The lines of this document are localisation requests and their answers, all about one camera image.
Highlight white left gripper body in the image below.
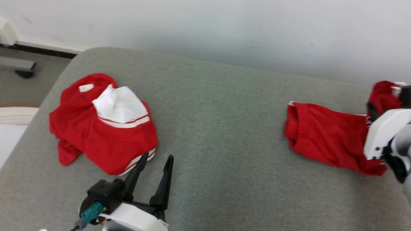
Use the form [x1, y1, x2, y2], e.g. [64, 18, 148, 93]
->
[99, 200, 170, 231]

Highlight white woven laundry basket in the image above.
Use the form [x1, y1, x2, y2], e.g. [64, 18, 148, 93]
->
[0, 103, 41, 186]

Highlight grey fabric sofa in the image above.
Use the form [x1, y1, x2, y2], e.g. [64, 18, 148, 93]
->
[0, 42, 411, 231]

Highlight red shorts with white stripe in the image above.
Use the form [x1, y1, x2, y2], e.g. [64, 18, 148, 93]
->
[282, 76, 407, 177]

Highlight white wall baseboard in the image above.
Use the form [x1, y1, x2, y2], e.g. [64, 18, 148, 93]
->
[0, 36, 88, 60]

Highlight white wall power adapter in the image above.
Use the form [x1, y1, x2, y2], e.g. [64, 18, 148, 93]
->
[0, 16, 20, 47]

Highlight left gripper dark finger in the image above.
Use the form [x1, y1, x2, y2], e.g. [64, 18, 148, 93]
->
[123, 151, 149, 202]
[149, 154, 174, 212]

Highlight red and white shirt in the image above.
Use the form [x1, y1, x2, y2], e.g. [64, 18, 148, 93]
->
[46, 71, 161, 178]

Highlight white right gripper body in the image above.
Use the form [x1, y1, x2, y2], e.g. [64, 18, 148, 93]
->
[363, 104, 411, 162]

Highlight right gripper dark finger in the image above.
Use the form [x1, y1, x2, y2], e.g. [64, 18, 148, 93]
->
[366, 101, 381, 123]

